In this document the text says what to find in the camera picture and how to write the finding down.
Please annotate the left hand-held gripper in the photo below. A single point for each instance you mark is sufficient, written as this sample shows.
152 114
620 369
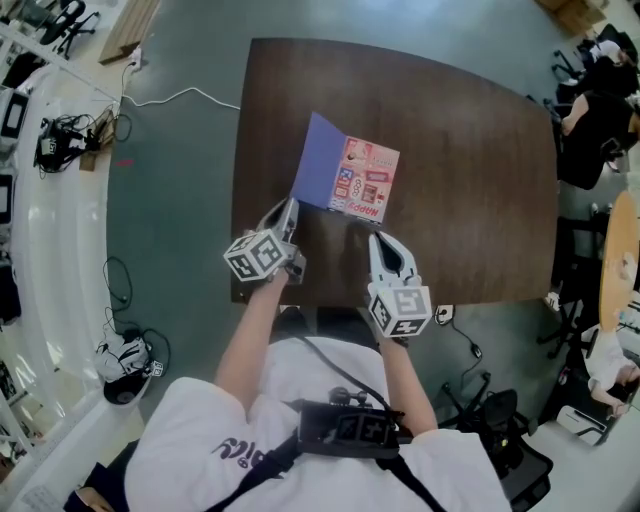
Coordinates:
257 257

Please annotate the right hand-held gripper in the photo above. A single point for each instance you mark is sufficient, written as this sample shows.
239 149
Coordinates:
402 307

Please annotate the person's right forearm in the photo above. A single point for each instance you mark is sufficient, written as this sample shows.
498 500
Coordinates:
407 385

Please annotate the person's left forearm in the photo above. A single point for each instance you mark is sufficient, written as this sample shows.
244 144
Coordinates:
250 340

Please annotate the white floor socket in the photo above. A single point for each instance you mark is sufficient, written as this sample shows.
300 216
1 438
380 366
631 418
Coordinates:
445 314

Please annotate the person's dark trousers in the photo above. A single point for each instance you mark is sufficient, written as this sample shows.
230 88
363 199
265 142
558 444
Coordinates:
340 322

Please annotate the black chest-mounted device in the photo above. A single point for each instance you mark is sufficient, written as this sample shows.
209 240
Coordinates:
350 425

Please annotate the black mesh office chair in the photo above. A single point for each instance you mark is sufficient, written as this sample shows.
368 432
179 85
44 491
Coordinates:
500 425

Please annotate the small cardboard box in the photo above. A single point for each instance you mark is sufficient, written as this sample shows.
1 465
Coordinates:
97 140

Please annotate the white power strip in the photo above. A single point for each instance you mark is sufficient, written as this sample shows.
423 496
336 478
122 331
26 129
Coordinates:
136 57

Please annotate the round wooden table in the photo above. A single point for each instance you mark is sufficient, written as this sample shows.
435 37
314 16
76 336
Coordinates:
616 260

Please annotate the wooden board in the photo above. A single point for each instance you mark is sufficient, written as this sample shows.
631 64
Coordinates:
130 27

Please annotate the person's white t-shirt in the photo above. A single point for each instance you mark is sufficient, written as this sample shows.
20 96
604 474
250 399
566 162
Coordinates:
200 445

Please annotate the white box device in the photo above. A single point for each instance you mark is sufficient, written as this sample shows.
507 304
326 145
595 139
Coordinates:
582 425

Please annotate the black swivel chair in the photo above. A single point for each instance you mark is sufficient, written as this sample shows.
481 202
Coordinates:
70 22

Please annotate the brown cardboard box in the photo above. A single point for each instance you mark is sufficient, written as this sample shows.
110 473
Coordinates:
547 3
580 12

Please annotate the black chair frame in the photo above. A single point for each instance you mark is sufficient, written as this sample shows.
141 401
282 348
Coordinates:
575 280

